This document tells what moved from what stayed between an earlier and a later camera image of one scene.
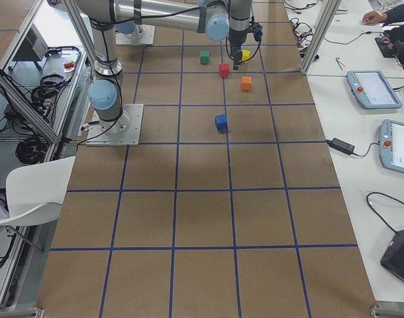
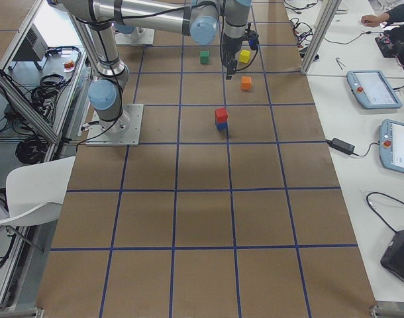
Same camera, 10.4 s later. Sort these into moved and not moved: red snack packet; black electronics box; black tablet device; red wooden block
Moved: red wooden block
Not moved: black electronics box; red snack packet; black tablet device
